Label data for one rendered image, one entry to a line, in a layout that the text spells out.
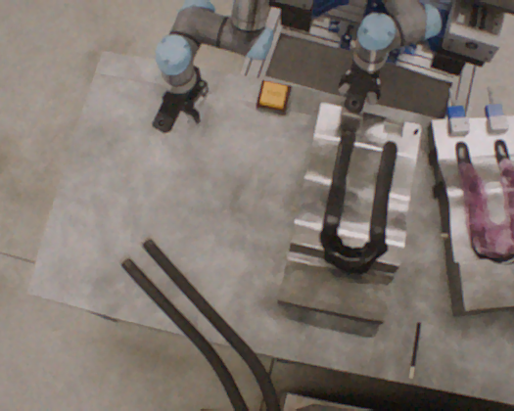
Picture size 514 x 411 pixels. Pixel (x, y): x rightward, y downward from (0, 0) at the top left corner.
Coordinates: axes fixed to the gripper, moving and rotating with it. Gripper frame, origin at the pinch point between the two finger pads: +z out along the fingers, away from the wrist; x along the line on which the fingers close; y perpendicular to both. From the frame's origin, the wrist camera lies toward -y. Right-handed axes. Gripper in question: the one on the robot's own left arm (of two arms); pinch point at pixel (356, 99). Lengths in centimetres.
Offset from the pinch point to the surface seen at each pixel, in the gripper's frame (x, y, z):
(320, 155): 4.5, -19.0, -3.9
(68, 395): 67, -104, 85
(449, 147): -26.6, -5.1, -0.9
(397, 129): -12.3, -5.3, -1.7
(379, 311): -20, -51, -1
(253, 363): 4, -72, -8
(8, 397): 88, -112, 85
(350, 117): 0.1, -6.2, -1.7
